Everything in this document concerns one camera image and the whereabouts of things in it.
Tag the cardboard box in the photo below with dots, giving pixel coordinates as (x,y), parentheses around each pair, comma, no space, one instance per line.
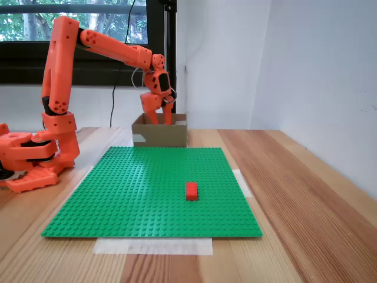
(162,135)

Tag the red lego block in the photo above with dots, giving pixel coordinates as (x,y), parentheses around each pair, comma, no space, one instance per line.
(191,191)

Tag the green lego baseplate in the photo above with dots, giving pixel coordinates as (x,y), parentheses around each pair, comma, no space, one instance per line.
(147,200)

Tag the wide white tape strip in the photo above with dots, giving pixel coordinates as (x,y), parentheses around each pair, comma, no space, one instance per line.
(153,246)

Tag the black window frame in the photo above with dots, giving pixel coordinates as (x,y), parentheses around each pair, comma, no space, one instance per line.
(23,65)

